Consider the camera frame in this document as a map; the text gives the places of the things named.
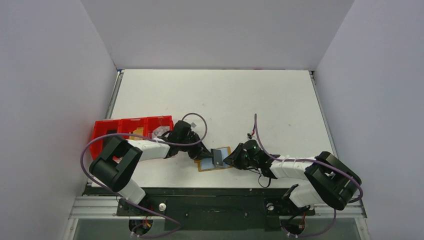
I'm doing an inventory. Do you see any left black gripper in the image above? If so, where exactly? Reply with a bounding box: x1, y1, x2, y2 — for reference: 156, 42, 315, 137
178, 132, 213, 160

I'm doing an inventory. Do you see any yellow leather card holder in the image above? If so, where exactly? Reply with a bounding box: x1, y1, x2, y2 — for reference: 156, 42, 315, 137
194, 146, 232, 172

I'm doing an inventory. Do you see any dark grey credit card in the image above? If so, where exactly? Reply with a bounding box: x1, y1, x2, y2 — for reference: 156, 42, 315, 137
211, 148, 224, 168

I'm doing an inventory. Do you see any gold black card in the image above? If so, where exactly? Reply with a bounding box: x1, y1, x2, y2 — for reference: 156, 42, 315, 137
128, 127, 144, 140

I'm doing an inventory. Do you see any silver card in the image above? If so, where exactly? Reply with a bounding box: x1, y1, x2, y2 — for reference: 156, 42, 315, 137
151, 125, 171, 139

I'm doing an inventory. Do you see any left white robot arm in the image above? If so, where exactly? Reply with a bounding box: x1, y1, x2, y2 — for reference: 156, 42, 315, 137
89, 120, 213, 215

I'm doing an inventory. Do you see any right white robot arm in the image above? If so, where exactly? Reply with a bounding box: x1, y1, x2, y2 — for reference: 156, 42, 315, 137
223, 139, 362, 214

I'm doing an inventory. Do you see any red plastic tray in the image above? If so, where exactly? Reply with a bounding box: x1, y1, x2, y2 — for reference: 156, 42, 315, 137
89, 115, 176, 161

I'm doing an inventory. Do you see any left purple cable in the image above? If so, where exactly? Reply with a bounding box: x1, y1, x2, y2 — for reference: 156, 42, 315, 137
80, 112, 209, 213

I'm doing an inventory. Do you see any purple cable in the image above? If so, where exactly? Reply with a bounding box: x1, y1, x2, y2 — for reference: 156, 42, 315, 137
80, 112, 209, 213
252, 113, 364, 204

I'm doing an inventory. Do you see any black looped cable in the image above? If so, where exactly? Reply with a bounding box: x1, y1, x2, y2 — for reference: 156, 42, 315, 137
258, 173, 273, 189

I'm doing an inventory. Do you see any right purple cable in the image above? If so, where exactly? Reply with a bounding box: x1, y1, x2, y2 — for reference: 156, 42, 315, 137
252, 113, 364, 204

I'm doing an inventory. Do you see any aluminium rail frame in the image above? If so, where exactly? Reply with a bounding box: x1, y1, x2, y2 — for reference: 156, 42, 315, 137
67, 195, 368, 220

